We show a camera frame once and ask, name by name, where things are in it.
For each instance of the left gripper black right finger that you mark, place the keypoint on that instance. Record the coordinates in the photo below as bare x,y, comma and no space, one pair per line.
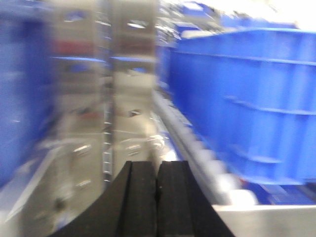
183,209

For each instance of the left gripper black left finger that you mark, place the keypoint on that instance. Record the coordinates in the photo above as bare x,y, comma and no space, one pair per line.
127,208

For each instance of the white roller conveyor track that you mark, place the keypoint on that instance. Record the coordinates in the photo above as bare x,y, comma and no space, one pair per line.
212,175

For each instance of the large blue plastic crate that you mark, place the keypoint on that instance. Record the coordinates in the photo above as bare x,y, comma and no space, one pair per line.
251,97

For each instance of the perforated metal rack upright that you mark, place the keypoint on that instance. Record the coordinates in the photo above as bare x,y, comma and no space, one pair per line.
104,58

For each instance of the blue crate far left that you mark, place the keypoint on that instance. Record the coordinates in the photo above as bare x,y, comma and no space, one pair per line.
26,82

